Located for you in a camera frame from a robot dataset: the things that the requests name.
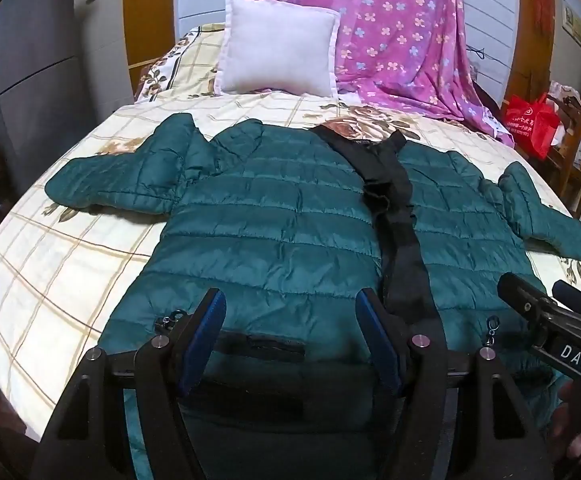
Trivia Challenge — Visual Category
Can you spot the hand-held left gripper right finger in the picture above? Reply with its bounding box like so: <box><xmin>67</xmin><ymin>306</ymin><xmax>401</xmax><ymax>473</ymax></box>
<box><xmin>355</xmin><ymin>287</ymin><xmax>554</xmax><ymax>480</ymax></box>

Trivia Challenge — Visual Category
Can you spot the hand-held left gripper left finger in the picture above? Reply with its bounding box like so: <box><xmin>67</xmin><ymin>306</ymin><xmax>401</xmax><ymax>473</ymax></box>
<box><xmin>30</xmin><ymin>287</ymin><xmax>228</xmax><ymax>480</ymax></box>

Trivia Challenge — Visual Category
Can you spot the green puffer jacket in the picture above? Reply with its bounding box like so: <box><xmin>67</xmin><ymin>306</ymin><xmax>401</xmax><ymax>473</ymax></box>
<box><xmin>44</xmin><ymin>112</ymin><xmax>581</xmax><ymax>480</ymax></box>

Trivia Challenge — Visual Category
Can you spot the person's right hand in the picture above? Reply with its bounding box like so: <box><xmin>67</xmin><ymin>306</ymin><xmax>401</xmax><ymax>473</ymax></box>
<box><xmin>549</xmin><ymin>381</ymin><xmax>581</xmax><ymax>462</ymax></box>

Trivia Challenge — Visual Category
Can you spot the wooden chair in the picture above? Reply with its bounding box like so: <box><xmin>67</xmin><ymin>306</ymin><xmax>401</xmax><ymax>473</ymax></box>
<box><xmin>545</xmin><ymin>81</ymin><xmax>581</xmax><ymax>221</ymax></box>

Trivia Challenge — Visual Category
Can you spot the floral plaid bed sheet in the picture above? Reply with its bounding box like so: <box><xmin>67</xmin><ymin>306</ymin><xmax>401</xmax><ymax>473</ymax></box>
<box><xmin>0</xmin><ymin>30</ymin><xmax>581</xmax><ymax>431</ymax></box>

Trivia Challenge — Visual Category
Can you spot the red shopping bag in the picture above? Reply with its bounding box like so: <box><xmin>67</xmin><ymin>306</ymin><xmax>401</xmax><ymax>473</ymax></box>
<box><xmin>505</xmin><ymin>92</ymin><xmax>562</xmax><ymax>161</ymax></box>

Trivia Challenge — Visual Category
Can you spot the floral plaid pillow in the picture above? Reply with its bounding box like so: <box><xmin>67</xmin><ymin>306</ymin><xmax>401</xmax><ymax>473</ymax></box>
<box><xmin>134</xmin><ymin>29</ymin><xmax>227</xmax><ymax>103</ymax></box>

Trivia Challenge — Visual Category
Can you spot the pink floral blanket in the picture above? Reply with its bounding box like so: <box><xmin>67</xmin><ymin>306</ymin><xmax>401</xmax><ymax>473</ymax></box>
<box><xmin>245</xmin><ymin>0</ymin><xmax>516</xmax><ymax>147</ymax></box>

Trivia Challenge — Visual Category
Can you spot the white pillow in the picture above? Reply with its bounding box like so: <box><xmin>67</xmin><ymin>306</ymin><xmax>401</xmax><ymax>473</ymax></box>
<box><xmin>214</xmin><ymin>0</ymin><xmax>342</xmax><ymax>100</ymax></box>

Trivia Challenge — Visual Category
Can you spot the red hanging ornament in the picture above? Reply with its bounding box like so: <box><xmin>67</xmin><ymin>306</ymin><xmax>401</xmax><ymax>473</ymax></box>
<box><xmin>535</xmin><ymin>0</ymin><xmax>557</xmax><ymax>41</ymax></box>

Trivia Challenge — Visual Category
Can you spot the grey wardrobe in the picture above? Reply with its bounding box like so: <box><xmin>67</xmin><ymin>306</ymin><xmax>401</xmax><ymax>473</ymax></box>
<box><xmin>0</xmin><ymin>0</ymin><xmax>138</xmax><ymax>211</ymax></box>

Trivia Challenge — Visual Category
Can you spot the orange wooden door frame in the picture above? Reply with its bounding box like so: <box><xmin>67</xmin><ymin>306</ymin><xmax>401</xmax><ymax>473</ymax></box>
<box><xmin>502</xmin><ymin>0</ymin><xmax>557</xmax><ymax>108</ymax></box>
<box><xmin>122</xmin><ymin>0</ymin><xmax>192</xmax><ymax>77</ymax></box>

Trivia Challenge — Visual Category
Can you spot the framed wall picture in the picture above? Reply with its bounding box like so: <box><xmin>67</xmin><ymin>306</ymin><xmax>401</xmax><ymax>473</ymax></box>
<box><xmin>562</xmin><ymin>4</ymin><xmax>581</xmax><ymax>52</ymax></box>

